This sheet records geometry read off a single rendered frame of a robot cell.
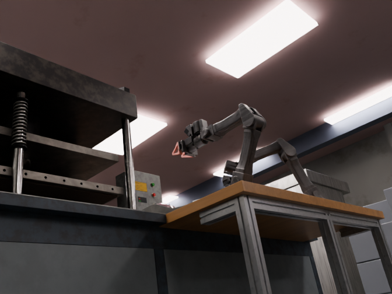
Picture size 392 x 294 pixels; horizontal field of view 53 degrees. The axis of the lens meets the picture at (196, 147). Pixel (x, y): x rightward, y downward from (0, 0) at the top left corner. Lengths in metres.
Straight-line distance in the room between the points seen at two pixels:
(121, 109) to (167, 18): 1.75
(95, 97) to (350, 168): 6.67
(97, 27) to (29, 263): 3.39
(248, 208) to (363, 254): 2.40
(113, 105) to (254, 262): 1.78
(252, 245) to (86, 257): 0.54
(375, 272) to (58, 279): 2.80
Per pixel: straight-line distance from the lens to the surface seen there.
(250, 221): 1.33
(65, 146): 2.57
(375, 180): 8.40
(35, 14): 4.31
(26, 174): 2.35
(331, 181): 5.51
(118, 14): 4.26
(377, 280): 3.64
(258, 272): 1.29
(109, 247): 1.44
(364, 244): 3.66
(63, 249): 1.34
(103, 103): 2.73
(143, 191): 2.87
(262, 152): 2.17
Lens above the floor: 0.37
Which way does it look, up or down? 25 degrees up
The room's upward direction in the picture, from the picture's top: 9 degrees counter-clockwise
